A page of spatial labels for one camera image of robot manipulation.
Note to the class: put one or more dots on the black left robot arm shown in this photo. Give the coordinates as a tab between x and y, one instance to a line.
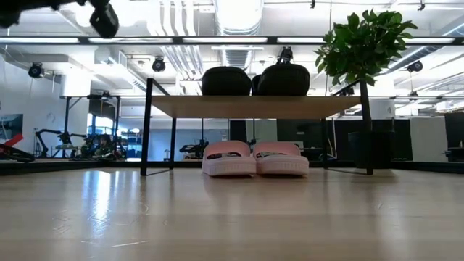
104	20

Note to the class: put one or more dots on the black overhead frame bar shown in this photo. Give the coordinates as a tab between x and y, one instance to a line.
177	40

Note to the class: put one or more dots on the black metal stand frame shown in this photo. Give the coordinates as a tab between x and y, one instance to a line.
103	107

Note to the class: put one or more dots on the pink foam slide sandal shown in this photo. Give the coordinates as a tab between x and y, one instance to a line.
281	159
228	159

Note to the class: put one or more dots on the wooden shelf with black frame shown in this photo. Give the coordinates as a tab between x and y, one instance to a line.
250	107

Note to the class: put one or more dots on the black ceiling spotlight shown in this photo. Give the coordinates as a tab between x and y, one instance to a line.
415	66
158	65
35	70

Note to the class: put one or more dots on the black office partition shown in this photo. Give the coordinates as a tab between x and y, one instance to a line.
400	139

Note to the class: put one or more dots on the black foam slide sandal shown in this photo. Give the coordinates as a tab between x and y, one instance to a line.
284	80
226	81

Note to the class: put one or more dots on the black background robot arm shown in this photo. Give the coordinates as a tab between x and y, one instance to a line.
64	137
194	149

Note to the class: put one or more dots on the green leafy plant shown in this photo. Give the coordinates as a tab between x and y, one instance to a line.
362	43

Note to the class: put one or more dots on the silver ventilation duct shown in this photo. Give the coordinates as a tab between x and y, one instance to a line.
237	21

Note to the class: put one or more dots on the black computer monitor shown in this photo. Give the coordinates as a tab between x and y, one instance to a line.
455	127
298	128

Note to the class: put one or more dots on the blue wall poster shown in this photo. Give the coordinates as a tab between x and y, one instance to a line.
11	125

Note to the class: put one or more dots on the red and black machine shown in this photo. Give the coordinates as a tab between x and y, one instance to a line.
12	150

